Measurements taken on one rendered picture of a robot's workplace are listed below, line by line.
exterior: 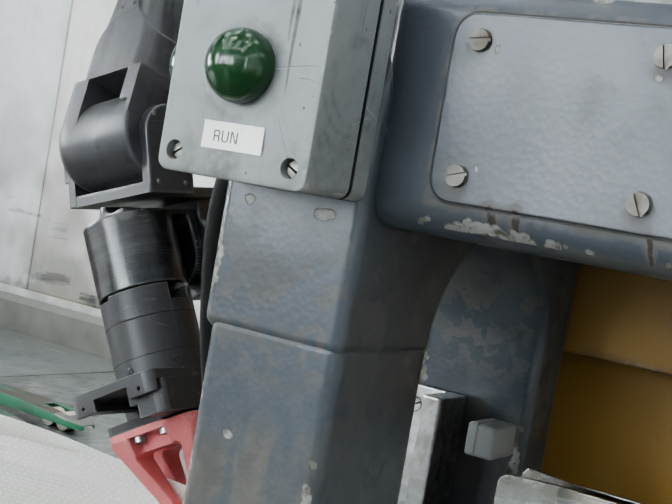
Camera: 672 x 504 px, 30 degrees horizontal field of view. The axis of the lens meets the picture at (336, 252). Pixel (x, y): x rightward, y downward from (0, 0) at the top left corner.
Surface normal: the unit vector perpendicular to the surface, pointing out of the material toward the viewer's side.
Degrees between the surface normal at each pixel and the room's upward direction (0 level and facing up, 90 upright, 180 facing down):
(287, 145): 90
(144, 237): 67
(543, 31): 90
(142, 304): 75
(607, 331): 90
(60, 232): 90
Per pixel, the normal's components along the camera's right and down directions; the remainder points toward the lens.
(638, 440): -0.54, -0.05
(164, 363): 0.15, -0.26
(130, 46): -0.64, -0.40
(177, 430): -0.41, 0.29
